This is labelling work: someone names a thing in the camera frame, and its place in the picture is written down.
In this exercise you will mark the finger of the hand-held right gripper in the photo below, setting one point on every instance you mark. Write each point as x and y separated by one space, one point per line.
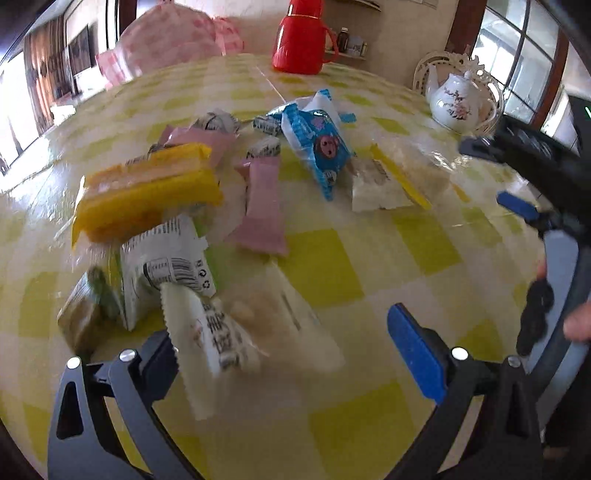
517 205
475 147

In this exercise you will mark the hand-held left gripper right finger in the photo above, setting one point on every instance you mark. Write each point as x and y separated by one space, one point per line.
415 350

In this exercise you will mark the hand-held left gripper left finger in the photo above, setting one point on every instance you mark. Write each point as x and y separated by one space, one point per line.
157 369

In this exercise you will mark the white packet black print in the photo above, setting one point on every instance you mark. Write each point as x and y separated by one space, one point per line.
217 332

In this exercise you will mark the green snack packet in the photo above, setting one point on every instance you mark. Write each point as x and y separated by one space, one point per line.
87 309

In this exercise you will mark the clear packet yellow stripe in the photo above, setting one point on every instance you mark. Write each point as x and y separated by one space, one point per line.
378 184

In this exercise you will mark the white barcode snack packet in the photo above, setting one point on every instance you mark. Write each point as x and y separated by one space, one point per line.
157 258

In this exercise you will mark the clear snack packet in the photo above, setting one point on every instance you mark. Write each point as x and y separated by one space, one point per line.
295 332

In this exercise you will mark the blue cartoon snack packet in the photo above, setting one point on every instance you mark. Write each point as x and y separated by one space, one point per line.
318 147

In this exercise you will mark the blue white snack packet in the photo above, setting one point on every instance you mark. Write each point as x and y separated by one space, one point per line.
323 99

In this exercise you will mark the yellow snack packet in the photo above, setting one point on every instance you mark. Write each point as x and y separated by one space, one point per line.
152 184

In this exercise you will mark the small white blue candy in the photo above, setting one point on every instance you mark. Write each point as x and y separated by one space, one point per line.
214 122
265 147
268 124

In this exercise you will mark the person's right hand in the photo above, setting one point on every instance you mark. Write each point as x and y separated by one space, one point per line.
579 323

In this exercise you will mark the white floral teapot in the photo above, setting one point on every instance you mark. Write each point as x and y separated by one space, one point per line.
457 106

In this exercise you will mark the white ornate tray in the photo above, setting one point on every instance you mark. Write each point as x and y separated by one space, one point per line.
485 76

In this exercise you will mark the window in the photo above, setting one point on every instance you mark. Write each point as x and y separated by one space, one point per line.
517 55

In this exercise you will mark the yellow checkered tablecloth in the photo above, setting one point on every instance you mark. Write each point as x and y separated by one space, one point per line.
323 258

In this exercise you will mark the dark bottle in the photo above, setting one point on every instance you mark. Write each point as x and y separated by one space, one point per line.
344 39

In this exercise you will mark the red thermos jug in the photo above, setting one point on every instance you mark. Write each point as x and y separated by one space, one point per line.
300 41

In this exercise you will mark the brown curtain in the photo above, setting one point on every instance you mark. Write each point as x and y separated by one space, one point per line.
39 83

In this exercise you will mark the pink checkered food cover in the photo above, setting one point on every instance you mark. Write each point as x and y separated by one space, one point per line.
161 41

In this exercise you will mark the television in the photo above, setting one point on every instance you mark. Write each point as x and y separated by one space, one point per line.
79 50

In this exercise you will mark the dark wooden door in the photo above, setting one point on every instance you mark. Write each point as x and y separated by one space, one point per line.
128 18

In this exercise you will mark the wall shelf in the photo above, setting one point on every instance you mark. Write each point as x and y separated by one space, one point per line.
355 56

